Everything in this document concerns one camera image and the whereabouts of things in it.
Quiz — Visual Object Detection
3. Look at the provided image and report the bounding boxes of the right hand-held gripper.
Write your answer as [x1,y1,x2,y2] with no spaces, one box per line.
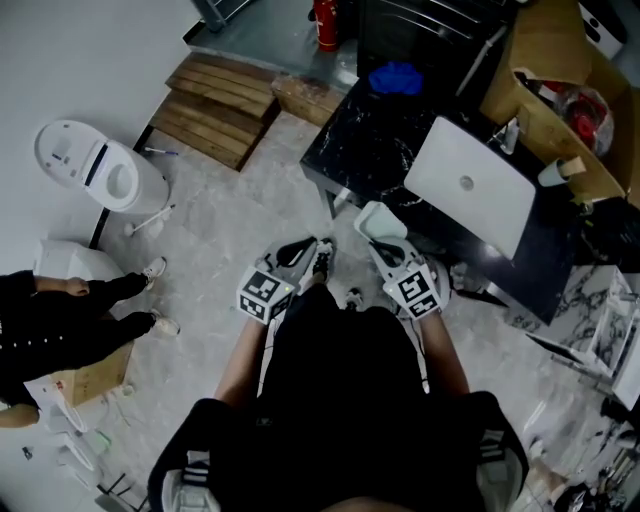
[368,237,444,321]

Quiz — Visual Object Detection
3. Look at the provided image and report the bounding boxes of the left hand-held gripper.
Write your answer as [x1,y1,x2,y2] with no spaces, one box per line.
[236,237,319,326]

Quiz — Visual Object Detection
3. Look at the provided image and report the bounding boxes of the person's right forearm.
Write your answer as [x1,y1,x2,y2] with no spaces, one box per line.
[415,310,471,397]

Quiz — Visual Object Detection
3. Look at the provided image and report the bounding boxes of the person's left forearm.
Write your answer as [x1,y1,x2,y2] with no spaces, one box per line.
[214,315,275,401]

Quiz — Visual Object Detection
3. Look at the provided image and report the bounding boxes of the person's left shoe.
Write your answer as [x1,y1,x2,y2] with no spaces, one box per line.
[312,238,335,284]

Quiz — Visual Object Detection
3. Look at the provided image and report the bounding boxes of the white rectangular basin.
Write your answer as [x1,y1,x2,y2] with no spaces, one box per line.
[403,115,537,261]

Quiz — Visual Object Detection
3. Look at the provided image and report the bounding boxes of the black marble table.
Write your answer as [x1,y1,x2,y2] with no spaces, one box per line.
[299,77,586,326]

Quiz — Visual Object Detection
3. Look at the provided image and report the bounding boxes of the person's black shirt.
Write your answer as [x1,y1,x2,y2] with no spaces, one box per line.
[147,284,531,512]

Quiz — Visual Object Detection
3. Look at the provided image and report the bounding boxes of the white toilet brush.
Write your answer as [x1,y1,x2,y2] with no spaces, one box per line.
[123,203,176,236]

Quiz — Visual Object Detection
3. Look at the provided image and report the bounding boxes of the brown wooden block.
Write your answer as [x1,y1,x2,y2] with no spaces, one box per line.
[271,74,346,129]

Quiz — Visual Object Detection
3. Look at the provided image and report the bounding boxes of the chrome faucet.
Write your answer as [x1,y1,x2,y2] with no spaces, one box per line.
[492,117,521,155]

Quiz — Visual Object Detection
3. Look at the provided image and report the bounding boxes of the wooden steps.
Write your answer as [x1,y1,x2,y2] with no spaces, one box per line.
[149,52,281,171]

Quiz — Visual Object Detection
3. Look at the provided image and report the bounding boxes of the white cup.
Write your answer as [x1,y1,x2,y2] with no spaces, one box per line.
[538,155,586,187]

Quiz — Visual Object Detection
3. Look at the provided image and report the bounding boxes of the blue cloth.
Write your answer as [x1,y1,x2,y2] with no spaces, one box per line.
[368,60,425,96]

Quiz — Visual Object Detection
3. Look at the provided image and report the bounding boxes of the white marble vanity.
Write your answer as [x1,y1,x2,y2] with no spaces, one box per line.
[504,264,640,411]

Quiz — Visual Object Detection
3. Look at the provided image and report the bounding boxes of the grey washing machine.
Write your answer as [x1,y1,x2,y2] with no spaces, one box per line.
[357,0,516,96]

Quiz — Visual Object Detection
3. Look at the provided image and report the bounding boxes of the white toilet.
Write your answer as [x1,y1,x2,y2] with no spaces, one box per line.
[33,118,171,216]

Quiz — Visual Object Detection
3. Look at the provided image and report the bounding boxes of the black appliance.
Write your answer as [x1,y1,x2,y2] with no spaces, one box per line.
[579,197,640,269]

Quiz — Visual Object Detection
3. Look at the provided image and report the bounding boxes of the white ceramic fixture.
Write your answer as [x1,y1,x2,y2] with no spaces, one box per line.
[34,238,124,281]

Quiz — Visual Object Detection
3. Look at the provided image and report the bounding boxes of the red fire extinguisher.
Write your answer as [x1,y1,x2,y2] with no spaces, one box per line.
[312,0,341,53]

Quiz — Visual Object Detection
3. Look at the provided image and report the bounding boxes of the small cardboard box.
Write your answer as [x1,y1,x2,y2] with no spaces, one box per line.
[49,339,136,407]

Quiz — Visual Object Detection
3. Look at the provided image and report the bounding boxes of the red and clear plastic bag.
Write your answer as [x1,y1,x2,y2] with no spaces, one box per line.
[564,87,614,156]

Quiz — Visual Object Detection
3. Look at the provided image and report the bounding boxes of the grey folding step stool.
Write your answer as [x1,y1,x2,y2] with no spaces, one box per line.
[192,0,261,31]

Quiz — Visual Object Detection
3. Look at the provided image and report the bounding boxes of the large cardboard box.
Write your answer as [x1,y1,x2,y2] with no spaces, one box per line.
[479,0,640,209]

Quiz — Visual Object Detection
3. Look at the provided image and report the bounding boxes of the white appliance with dark panel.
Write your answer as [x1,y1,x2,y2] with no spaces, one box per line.
[579,0,629,59]

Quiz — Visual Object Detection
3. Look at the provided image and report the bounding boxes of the white drain hose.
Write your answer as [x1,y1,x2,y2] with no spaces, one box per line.
[457,25,507,96]

